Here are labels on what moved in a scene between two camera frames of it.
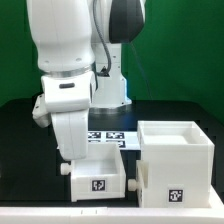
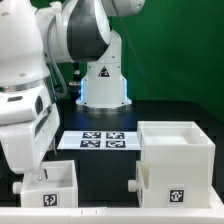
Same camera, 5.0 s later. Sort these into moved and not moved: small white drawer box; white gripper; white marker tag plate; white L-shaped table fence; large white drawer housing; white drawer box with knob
Moved: small white drawer box; white gripper
Not moved: white L-shaped table fence; white drawer box with knob; white marker tag plate; large white drawer housing
